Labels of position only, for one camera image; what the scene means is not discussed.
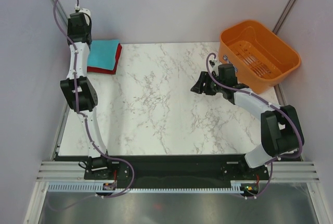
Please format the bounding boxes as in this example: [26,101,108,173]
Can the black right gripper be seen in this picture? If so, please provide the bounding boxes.
[191,71,225,95]

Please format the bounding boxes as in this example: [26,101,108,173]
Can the turquoise t shirt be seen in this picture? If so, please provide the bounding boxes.
[86,39,121,70]

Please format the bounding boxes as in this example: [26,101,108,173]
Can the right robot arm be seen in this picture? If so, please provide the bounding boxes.
[190,64,304,179]

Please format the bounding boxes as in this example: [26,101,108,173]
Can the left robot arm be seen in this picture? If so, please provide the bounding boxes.
[60,10,107,159]

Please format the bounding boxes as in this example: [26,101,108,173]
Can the orange plastic tub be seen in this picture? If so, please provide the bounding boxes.
[218,20,301,94]

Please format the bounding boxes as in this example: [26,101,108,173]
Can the dark red folded t shirt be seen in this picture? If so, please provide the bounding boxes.
[87,48,122,75]

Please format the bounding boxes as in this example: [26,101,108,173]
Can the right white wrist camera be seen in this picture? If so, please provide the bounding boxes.
[209,59,221,74]

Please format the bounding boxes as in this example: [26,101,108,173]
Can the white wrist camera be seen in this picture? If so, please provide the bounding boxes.
[74,5,91,17]
[209,59,221,74]

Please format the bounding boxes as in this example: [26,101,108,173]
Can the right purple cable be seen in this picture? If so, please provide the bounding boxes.
[206,53,305,200]

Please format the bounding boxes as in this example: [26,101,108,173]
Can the purple cable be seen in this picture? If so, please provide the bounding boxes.
[46,0,138,211]
[206,53,305,200]

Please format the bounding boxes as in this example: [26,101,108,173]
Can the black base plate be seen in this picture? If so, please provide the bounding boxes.
[84,154,269,189]

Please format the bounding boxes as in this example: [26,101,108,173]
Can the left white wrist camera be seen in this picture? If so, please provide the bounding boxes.
[74,5,91,17]

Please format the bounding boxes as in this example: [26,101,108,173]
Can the right aluminium frame post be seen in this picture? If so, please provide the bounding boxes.
[272,0,297,34]

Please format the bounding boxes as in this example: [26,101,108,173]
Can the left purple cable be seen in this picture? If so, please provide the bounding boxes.
[46,0,138,211]

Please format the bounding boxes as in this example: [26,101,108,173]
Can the white slotted cable duct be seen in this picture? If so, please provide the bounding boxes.
[47,182,253,194]

